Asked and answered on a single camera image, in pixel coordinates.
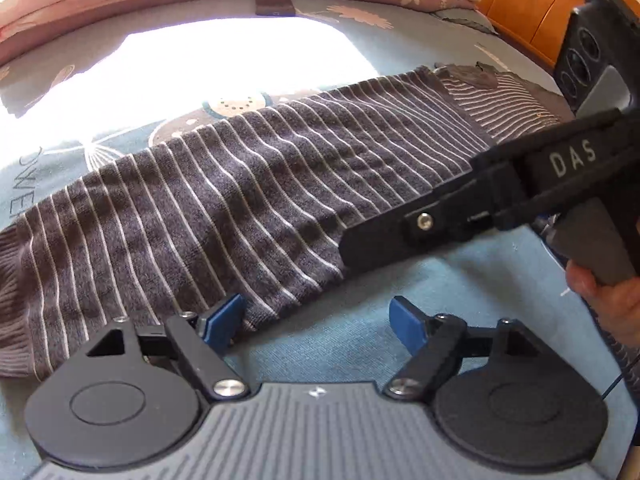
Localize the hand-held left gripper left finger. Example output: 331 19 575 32
86 294 251 401

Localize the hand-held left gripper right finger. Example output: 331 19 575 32
385 296 543 402

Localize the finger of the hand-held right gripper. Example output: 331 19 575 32
339 179 501 275

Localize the grey striped knit sweater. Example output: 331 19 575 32
0 62 576 381

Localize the person's right forearm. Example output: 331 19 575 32
600 327 640 461

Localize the person's right hand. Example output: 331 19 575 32
565 262 640 346

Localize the bed with blue printed sheet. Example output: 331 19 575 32
0 0 640 480

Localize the wooden headboard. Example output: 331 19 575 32
457 0 616 66

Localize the blue-grey flat pillow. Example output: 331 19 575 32
432 0 501 36

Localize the dark smartphone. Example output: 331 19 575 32
255 0 296 16

